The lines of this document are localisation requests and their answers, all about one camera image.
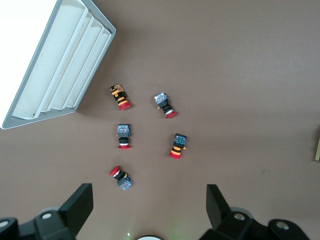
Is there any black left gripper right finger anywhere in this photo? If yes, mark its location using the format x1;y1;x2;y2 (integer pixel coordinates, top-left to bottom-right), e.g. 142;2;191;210
199;184;313;240

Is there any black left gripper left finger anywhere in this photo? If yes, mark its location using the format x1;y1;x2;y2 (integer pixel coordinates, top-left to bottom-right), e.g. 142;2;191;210
0;183;94;240

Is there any green load switch white handle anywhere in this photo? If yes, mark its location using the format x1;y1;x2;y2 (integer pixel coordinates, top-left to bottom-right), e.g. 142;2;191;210
313;133;320;162

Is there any white stepped organizer bin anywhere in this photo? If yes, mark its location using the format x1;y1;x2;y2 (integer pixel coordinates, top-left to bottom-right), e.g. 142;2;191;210
0;0;117;130

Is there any red button switch blue body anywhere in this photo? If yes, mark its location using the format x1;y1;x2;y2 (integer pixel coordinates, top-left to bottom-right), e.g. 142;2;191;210
115;123;133;151
152;91;177;120
108;165;133;191

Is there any red button orange collar switch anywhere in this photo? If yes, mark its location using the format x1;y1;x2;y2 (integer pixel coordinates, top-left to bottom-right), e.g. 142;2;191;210
168;132;189;160

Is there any red button switch orange body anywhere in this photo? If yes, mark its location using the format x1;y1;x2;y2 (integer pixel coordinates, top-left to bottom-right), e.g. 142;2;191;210
108;83;132;112

